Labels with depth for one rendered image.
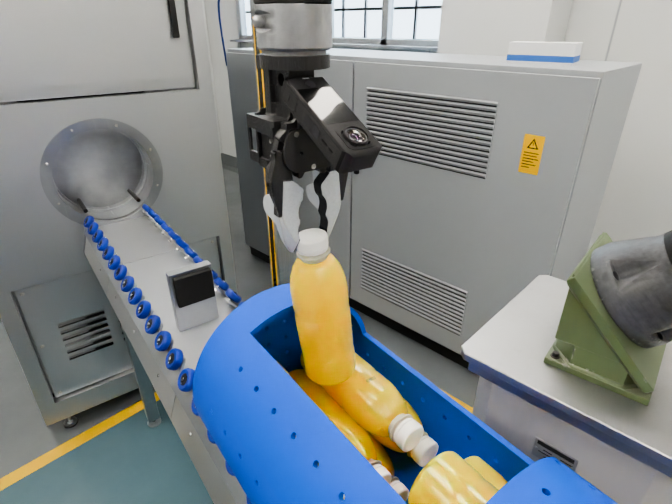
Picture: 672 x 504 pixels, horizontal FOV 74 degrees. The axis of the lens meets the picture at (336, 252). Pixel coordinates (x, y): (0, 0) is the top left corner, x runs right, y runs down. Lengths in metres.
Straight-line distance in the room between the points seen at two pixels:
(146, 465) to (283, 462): 1.63
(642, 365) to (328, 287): 0.42
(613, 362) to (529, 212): 1.27
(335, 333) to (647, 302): 0.39
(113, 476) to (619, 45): 3.20
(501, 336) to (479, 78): 1.32
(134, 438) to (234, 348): 1.65
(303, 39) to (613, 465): 0.63
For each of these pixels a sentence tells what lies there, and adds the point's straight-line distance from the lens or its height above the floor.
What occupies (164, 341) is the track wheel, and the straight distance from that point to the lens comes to 1.05.
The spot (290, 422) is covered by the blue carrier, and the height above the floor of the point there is 1.20.
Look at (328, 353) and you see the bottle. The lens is 0.58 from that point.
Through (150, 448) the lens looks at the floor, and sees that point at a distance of 2.17.
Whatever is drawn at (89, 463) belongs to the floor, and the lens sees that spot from 2.22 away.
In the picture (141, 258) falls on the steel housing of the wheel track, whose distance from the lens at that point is 1.52.
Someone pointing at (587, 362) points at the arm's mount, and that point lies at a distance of 0.71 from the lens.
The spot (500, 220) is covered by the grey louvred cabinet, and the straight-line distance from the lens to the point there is 1.97.
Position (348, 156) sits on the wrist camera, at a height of 1.48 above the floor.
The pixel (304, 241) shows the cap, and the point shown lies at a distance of 0.51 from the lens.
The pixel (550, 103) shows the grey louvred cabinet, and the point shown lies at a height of 1.33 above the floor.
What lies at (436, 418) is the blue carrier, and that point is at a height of 1.07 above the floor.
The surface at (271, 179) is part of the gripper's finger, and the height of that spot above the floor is 1.44.
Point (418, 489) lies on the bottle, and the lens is 0.49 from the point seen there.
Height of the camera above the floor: 1.58
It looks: 27 degrees down
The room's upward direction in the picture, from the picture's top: straight up
